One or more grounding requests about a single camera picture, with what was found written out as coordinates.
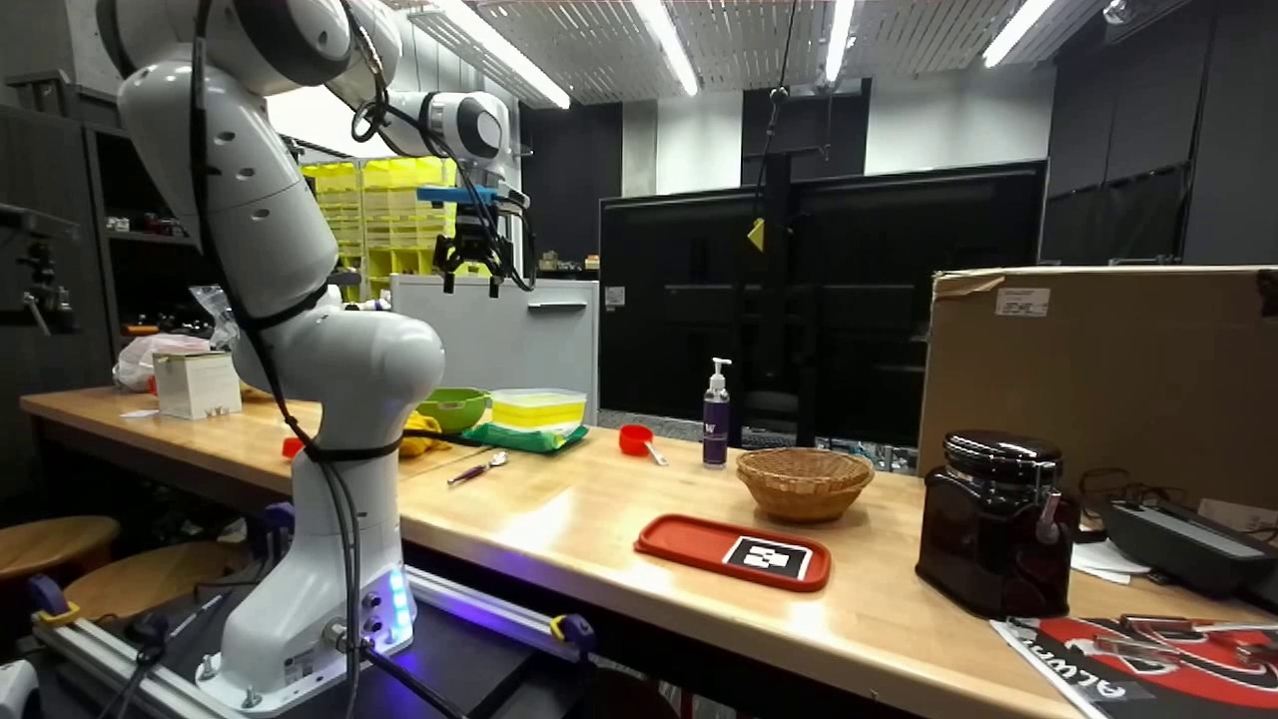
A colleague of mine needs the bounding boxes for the round wooden stool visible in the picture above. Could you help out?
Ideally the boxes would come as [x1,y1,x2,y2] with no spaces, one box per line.
[0,515,121,584]

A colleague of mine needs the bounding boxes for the green snack bag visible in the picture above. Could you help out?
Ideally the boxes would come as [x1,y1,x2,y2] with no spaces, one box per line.
[460,419,587,456]

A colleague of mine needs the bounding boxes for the red measuring cup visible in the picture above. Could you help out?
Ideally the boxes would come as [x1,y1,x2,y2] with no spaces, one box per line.
[620,423,664,464]

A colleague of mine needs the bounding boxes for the white small box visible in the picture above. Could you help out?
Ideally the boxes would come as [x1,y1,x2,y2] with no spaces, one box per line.
[157,351,241,419]

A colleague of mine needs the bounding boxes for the large cardboard box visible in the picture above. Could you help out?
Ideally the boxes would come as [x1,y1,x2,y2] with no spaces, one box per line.
[920,264,1278,509]

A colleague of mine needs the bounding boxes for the red black magazine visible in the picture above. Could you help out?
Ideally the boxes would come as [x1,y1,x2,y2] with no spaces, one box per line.
[990,617,1278,719]

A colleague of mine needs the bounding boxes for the grey white cabinet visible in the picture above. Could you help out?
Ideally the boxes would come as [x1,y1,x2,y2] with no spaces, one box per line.
[393,278,599,409]

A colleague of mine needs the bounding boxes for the woven wicker basket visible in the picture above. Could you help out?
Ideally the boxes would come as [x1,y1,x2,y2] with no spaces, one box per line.
[740,449,874,524]

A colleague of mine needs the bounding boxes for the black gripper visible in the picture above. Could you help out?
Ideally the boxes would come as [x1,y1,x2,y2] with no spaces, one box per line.
[434,204,516,300]

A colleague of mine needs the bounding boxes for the yellow plastic container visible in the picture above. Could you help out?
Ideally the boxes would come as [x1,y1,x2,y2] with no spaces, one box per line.
[490,387,587,433]

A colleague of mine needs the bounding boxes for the dark glass jar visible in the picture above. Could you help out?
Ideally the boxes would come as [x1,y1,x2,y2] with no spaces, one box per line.
[916,433,1073,618]

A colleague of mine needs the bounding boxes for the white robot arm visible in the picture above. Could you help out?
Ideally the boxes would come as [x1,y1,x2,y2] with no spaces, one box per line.
[97,0,512,714]

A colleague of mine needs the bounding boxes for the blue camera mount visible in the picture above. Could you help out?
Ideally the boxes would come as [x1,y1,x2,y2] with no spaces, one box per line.
[417,184,531,214]

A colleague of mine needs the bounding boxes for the purple soap pump bottle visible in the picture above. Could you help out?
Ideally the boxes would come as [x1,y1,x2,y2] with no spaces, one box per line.
[701,357,729,467]

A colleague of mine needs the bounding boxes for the red tray with tag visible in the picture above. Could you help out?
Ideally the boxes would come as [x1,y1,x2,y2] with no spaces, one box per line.
[636,515,829,590]

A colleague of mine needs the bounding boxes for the white plastic bag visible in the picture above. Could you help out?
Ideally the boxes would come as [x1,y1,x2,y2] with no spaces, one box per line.
[112,334,209,392]

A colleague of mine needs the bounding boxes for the green mixing bowl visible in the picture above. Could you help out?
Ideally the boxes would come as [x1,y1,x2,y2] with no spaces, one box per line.
[418,387,488,437]

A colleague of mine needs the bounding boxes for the metal spoon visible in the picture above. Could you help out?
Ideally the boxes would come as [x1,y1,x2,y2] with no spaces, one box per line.
[448,452,507,489]

